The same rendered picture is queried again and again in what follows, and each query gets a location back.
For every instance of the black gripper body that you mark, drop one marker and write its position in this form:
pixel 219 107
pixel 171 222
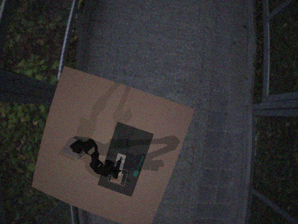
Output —
pixel 114 173

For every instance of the dark grey rectangular mat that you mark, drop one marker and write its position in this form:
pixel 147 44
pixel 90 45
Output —
pixel 133 143

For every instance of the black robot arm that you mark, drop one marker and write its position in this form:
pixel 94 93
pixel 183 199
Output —
pixel 77 147

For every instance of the teal small trowel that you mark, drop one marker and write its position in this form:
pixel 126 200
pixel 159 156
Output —
pixel 136 171

